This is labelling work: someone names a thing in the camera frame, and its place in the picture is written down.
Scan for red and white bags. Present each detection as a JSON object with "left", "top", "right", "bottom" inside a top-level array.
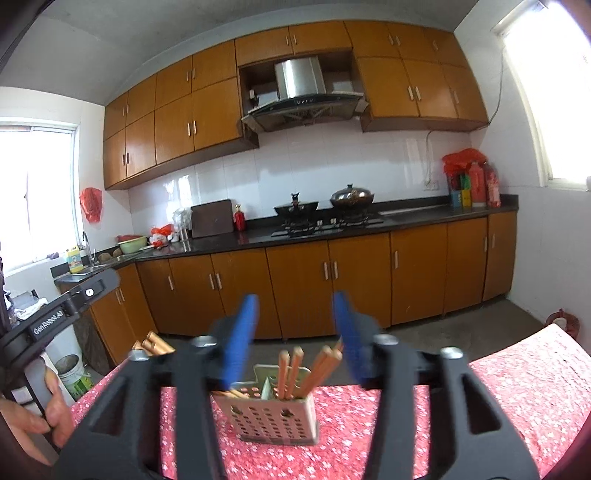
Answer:
[{"left": 148, "top": 224, "right": 177, "bottom": 248}]

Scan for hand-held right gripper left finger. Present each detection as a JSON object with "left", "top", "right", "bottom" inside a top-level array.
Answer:
[{"left": 53, "top": 293, "right": 259, "bottom": 480}]

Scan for green basin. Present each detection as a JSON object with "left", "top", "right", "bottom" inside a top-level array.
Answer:
[{"left": 117, "top": 235, "right": 148, "bottom": 256}]

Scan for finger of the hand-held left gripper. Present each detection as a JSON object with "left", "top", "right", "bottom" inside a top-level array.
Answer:
[{"left": 68, "top": 268, "right": 122, "bottom": 319}]

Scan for red bottles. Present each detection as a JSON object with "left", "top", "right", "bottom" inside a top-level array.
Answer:
[{"left": 468, "top": 161, "right": 502, "bottom": 208}]

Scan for black open wok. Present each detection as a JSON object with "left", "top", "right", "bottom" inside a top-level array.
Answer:
[{"left": 274, "top": 193, "right": 321, "bottom": 219}]

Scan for red plastic bag on bottles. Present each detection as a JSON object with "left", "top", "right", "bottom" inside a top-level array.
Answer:
[{"left": 442, "top": 148, "right": 488, "bottom": 179}]

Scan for person's left hand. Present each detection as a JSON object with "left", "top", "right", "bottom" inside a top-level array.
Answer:
[{"left": 0, "top": 364, "right": 75, "bottom": 464}]

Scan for steel range hood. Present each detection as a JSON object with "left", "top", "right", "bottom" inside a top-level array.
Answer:
[{"left": 241, "top": 55, "right": 366, "bottom": 134}]

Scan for red stool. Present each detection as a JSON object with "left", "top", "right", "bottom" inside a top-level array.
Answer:
[{"left": 545, "top": 308, "right": 581, "bottom": 339}]

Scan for metal faucet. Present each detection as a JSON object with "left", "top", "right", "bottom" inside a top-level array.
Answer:
[{"left": 82, "top": 231, "right": 99, "bottom": 265}]

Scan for wooden lower kitchen cabinets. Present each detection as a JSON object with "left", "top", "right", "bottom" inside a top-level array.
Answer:
[{"left": 88, "top": 212, "right": 518, "bottom": 366}]

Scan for clear glass rack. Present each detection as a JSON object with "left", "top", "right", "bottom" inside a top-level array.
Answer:
[{"left": 172, "top": 208, "right": 193, "bottom": 241}]

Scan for black gas stove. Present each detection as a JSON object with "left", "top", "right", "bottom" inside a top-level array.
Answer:
[{"left": 270, "top": 213, "right": 385, "bottom": 239}]

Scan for hanging red plastic bag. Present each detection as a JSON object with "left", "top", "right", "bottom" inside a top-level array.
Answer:
[{"left": 79, "top": 187, "right": 103, "bottom": 225}]

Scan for black wok with lid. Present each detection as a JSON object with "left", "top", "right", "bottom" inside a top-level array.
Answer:
[{"left": 329, "top": 184, "right": 376, "bottom": 216}]

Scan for window above sink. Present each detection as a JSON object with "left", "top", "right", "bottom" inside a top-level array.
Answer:
[{"left": 0, "top": 117, "right": 80, "bottom": 274}]

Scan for bright side window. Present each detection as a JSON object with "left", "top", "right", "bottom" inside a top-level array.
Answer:
[{"left": 492, "top": 0, "right": 591, "bottom": 191}]

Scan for black kitchen countertop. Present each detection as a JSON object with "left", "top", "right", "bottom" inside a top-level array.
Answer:
[{"left": 54, "top": 195, "right": 520, "bottom": 283}]

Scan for dark wooden cutting board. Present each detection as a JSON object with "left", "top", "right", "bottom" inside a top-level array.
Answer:
[{"left": 191, "top": 199, "right": 234, "bottom": 239}]

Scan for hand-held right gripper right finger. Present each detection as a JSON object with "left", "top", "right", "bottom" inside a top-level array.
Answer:
[{"left": 332, "top": 291, "right": 541, "bottom": 480}]

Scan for perforated metal chopstick holder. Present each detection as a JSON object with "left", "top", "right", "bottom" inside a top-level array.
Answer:
[{"left": 211, "top": 364, "right": 320, "bottom": 446}]

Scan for white plastic bucket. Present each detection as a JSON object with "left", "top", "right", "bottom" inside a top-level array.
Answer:
[{"left": 55, "top": 354, "right": 94, "bottom": 400}]

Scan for red floral tablecloth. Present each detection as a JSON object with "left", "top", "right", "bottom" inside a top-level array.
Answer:
[{"left": 71, "top": 323, "right": 591, "bottom": 480}]

